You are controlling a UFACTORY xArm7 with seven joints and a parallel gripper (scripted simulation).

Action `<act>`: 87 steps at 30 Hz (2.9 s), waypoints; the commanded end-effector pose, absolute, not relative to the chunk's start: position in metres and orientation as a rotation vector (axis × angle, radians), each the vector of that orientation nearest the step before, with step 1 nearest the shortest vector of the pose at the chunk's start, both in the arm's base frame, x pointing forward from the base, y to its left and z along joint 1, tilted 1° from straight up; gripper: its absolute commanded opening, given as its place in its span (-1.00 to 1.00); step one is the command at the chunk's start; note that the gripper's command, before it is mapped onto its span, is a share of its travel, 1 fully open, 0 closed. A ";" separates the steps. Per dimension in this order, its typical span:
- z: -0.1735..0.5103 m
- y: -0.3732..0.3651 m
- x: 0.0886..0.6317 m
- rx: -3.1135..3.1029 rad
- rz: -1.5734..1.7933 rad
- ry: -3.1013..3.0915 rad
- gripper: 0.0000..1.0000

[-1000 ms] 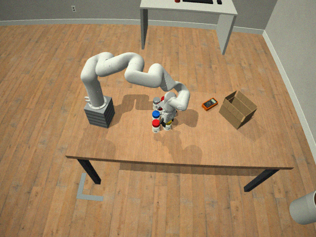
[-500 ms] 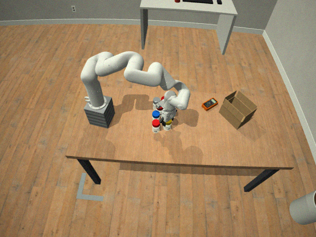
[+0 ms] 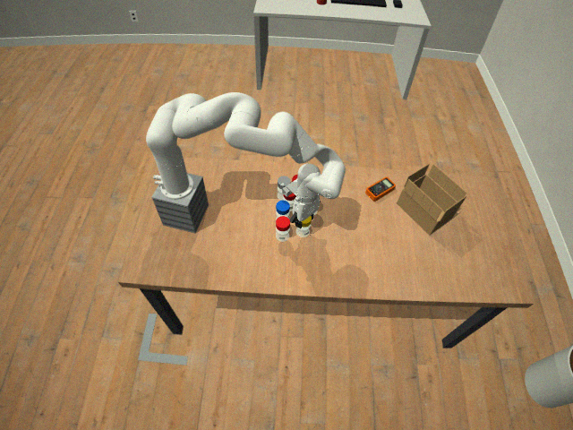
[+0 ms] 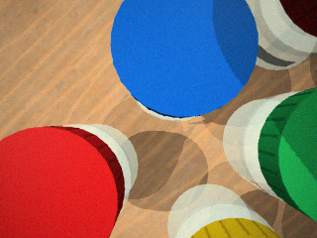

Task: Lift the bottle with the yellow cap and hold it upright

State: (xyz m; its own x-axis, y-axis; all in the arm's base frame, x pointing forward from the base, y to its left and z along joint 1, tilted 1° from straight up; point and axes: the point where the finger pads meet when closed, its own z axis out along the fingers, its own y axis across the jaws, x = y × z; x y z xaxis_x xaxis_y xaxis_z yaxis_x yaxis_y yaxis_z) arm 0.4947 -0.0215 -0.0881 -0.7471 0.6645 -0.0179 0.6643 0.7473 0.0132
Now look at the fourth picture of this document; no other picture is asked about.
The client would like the white bottle with yellow cap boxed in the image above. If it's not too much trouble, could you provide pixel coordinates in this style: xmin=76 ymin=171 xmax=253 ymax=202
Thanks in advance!
xmin=167 ymin=183 xmax=281 ymax=238

